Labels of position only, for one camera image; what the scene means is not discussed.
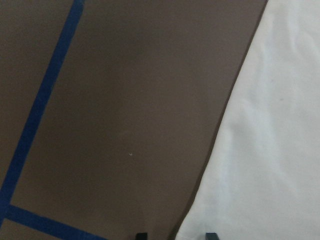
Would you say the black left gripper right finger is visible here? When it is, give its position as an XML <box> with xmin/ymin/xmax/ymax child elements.
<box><xmin>205</xmin><ymin>232</ymin><xmax>219</xmax><ymax>240</ymax></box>

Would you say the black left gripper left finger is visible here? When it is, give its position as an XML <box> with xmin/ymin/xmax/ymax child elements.
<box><xmin>135</xmin><ymin>232</ymin><xmax>148</xmax><ymax>240</ymax></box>

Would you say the cream long-sleeve printed shirt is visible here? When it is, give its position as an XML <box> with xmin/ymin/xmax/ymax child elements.
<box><xmin>176</xmin><ymin>0</ymin><xmax>320</xmax><ymax>240</ymax></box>

